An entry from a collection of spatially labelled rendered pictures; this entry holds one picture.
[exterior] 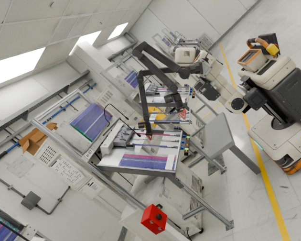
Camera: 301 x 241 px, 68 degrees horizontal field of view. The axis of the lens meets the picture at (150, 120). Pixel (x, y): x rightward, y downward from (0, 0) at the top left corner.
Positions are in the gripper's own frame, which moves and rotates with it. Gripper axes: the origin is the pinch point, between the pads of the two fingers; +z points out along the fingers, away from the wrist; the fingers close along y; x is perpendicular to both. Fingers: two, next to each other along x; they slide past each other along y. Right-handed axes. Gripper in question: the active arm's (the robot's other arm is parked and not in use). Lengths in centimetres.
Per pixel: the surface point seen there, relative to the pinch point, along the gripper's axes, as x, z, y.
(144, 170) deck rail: 3.8, 1.2, 48.9
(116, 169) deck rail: -22, 0, 48
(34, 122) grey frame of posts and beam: -83, -53, 51
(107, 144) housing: -37.3, -10.5, 24.5
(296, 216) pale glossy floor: 117, 24, 69
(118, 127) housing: -36.6, -10.2, -8.6
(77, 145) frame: -61, -19, 37
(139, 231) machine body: -15, 83, 49
